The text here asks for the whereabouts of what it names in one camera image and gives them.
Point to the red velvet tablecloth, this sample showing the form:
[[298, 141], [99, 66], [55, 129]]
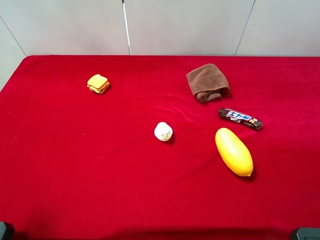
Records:
[[79, 165]]

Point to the dark chocolate bar wrapper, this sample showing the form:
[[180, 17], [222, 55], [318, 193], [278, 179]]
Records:
[[240, 118]]

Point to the yellow toy mango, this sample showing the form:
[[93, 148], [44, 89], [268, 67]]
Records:
[[234, 152]]

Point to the white toy garlic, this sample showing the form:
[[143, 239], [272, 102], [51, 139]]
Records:
[[163, 132]]

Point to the brown cloth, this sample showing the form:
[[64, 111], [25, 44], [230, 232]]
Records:
[[207, 83]]

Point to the toy sandwich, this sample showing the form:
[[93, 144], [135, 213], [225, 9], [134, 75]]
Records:
[[98, 84]]

